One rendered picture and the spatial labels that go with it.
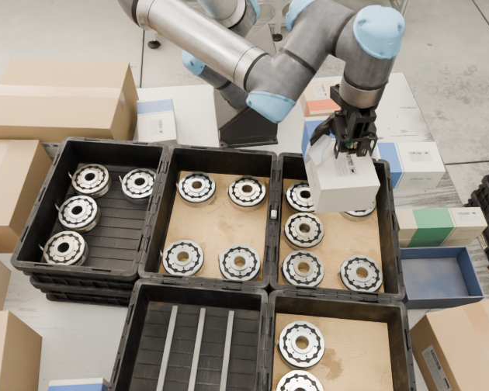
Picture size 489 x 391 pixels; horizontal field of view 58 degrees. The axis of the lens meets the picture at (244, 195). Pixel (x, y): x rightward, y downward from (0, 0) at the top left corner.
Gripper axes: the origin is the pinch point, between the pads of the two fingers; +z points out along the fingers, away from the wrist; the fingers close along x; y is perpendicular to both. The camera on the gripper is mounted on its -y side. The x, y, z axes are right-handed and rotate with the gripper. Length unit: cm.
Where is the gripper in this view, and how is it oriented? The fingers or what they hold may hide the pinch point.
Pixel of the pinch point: (338, 157)
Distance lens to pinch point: 97.8
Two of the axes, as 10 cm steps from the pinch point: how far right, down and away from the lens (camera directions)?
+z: 0.0, 5.6, 8.3
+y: 0.9, 8.2, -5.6
